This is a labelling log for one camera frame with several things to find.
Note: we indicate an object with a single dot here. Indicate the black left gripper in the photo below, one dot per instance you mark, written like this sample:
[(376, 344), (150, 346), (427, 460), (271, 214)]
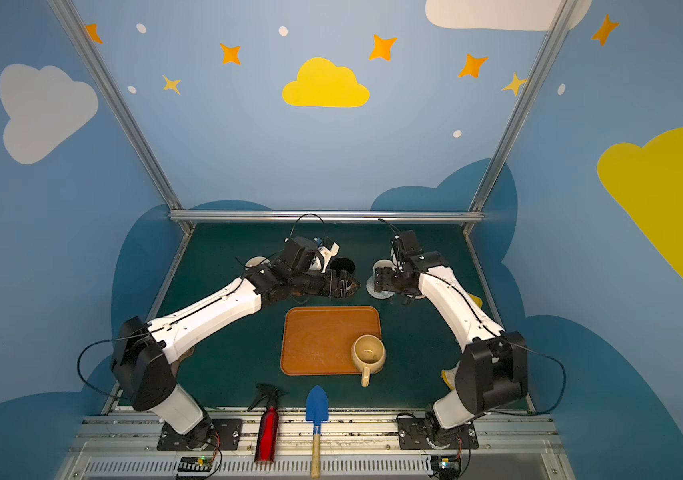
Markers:
[(338, 283)]

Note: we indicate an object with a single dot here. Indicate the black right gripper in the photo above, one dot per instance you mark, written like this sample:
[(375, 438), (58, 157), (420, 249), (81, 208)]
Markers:
[(389, 279)]

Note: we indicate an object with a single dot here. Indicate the black mug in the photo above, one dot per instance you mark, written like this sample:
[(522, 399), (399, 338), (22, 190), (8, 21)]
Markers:
[(342, 265)]

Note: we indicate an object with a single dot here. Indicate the grey felt round coaster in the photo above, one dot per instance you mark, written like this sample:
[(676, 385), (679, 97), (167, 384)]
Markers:
[(379, 295)]

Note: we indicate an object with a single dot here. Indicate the yellow beige mug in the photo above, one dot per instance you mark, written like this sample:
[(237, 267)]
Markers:
[(369, 355)]

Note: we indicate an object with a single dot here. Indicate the purple mug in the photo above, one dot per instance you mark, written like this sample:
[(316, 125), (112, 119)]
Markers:
[(256, 261)]

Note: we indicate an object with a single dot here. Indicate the light blue mug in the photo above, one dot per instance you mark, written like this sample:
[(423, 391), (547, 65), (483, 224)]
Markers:
[(384, 263)]

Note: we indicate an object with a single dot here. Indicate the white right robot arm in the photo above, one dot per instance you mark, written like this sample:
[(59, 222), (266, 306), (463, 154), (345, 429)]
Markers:
[(494, 366)]

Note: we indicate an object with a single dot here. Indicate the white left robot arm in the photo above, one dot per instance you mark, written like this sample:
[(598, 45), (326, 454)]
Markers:
[(144, 352)]

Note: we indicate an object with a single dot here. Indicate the orange wooden tray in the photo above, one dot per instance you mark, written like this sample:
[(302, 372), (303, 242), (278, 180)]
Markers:
[(317, 341)]

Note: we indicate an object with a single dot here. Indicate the yellow toy shovel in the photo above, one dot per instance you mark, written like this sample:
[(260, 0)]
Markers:
[(476, 300)]

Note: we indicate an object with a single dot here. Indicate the white work glove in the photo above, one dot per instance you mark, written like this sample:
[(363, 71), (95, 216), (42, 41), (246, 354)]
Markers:
[(449, 375)]

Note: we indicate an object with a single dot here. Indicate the blue garden trowel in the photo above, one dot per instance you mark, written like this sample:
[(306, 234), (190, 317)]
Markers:
[(317, 412)]

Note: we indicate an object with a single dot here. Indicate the red spray bottle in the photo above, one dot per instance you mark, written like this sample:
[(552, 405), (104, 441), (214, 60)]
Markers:
[(266, 445)]

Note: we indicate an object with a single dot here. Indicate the right circuit board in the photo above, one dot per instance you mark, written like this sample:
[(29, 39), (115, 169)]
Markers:
[(444, 468)]

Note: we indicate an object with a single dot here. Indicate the circuit board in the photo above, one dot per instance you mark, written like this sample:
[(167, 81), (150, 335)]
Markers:
[(201, 466), (444, 468)]

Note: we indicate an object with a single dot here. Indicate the left circuit board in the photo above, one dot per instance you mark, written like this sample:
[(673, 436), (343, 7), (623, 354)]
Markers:
[(201, 466)]

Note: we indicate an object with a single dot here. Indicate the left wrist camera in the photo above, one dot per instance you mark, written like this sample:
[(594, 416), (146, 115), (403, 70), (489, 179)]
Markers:
[(305, 255)]

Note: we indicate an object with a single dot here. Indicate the aluminium right corner post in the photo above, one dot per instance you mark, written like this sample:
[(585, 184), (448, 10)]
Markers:
[(542, 65)]

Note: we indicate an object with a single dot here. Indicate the aluminium corner post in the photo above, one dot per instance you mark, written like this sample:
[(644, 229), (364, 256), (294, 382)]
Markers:
[(542, 65), (72, 23)]

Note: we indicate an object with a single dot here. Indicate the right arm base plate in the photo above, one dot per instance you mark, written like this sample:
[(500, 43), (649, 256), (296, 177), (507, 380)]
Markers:
[(424, 433)]

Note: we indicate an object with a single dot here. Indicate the aluminium horizontal back rail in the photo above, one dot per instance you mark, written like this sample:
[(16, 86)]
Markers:
[(254, 216)]

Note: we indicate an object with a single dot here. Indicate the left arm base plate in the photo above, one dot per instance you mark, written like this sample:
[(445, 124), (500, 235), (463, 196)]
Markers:
[(209, 435)]

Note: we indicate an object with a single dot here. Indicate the aluminium left corner post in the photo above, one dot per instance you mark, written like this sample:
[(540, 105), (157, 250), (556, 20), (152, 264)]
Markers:
[(72, 23)]

